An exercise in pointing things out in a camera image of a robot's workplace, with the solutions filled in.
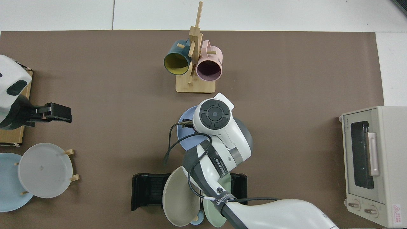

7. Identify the translucent grey plate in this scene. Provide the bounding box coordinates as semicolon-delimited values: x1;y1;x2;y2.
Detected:
18;143;73;199

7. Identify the wooden peg plate rack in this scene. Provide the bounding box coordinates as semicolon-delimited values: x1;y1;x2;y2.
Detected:
14;149;80;195

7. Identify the beige grey plate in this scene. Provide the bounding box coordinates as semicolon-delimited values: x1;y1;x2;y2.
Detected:
162;165;202;227

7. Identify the black dish rack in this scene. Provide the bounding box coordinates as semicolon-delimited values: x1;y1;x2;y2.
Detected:
131;173;248;212

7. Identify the light blue plate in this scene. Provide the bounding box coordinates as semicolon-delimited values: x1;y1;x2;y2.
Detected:
0;153;34;212

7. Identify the pale green plate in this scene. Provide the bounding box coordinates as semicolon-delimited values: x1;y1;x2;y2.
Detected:
203;173;232;228

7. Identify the wooden cup stand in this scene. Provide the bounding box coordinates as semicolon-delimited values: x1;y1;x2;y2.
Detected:
176;2;216;94

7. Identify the pink mug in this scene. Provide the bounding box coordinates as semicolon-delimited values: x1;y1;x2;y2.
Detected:
196;40;223;82

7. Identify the teal mug yellow inside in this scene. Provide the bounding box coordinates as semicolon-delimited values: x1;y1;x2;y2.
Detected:
164;39;191;76

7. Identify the brown table cloth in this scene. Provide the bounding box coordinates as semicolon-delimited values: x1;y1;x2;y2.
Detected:
0;30;384;229

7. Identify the small blue round thing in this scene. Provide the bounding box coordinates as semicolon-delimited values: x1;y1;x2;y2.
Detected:
190;210;205;226

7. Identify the pale toaster oven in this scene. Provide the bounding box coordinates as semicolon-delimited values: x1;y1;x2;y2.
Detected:
339;106;407;228

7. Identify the dark grey corner object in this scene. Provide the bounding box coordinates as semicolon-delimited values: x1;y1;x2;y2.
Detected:
391;0;407;16

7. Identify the wire basket wooden floor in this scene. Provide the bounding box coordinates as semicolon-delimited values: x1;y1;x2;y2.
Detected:
0;62;33;147

